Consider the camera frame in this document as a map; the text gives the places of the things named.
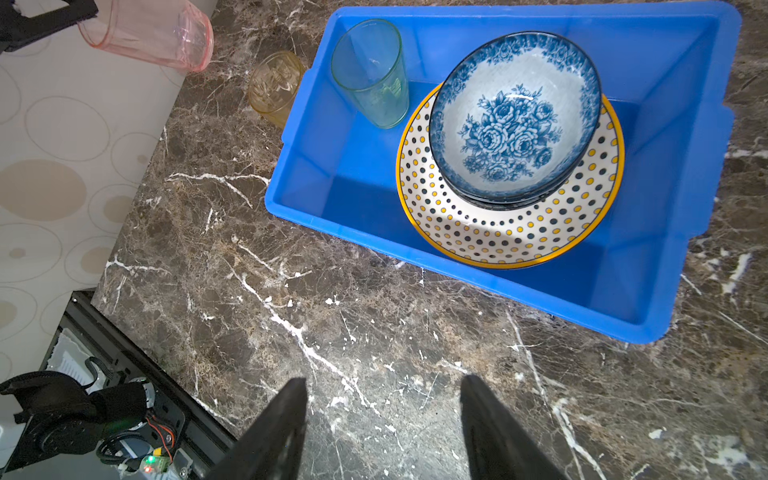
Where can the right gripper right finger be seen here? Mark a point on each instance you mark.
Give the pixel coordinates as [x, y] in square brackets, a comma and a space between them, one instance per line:
[497, 445]

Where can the dotted yellow rim plate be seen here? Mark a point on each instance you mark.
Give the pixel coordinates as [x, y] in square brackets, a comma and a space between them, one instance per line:
[521, 237]

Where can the pink transparent cup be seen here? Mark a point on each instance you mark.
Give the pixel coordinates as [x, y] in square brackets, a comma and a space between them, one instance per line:
[169, 33]

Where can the green transparent cup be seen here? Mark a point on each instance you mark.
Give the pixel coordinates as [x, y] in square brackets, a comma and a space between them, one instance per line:
[368, 64]

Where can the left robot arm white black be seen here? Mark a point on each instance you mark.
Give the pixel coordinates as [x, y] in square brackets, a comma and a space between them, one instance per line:
[47, 413]

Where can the yellow transparent cup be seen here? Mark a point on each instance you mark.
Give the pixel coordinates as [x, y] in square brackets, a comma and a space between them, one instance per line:
[273, 86]

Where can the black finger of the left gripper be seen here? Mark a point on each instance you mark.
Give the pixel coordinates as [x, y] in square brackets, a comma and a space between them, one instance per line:
[19, 31]

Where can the blue floral ceramic bowl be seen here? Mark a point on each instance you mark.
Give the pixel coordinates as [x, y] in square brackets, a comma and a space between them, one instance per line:
[529, 200]

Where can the blue plastic bin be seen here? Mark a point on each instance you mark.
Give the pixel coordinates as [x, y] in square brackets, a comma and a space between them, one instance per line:
[664, 68]

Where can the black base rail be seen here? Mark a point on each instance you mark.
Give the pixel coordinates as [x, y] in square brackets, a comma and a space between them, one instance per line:
[88, 347]

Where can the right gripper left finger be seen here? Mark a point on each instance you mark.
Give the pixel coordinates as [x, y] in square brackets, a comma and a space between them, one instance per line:
[272, 447]

